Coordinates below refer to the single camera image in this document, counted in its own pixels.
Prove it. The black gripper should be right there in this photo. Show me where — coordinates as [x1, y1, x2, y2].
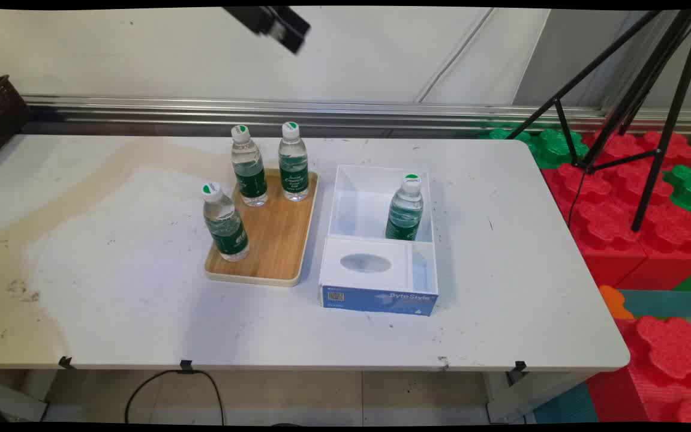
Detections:
[223, 7, 312, 55]

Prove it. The green label water bottle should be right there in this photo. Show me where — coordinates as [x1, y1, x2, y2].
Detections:
[278, 122, 310, 202]
[385, 173, 425, 242]
[202, 182, 251, 262]
[230, 125, 269, 207]

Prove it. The bamboo serving tray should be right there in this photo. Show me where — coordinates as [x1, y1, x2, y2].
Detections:
[204, 168, 320, 287]

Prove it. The clear acrylic box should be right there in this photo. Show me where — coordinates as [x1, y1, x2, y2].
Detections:
[319, 164, 440, 317]

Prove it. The dark brown wicker basket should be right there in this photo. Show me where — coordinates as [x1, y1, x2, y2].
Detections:
[0, 74, 30, 169]

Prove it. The large red foam block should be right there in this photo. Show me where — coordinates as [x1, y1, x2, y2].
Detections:
[540, 131, 691, 290]

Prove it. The orange foam piece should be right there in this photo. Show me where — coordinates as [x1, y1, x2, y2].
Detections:
[599, 285, 635, 320]

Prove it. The white table leg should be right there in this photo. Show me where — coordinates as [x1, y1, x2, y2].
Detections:
[482, 371, 589, 424]

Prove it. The teal foam mat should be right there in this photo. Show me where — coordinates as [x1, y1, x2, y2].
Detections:
[618, 290, 691, 319]

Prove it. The aluminium rail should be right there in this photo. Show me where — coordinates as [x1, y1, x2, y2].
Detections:
[22, 95, 691, 137]

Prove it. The thin black tripod cable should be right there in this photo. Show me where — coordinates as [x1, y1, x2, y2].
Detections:
[567, 163, 590, 230]

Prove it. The black floor cable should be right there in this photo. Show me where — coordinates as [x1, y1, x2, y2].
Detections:
[124, 370, 227, 426]

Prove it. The black camera tripod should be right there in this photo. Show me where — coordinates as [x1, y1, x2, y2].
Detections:
[504, 8, 691, 233]

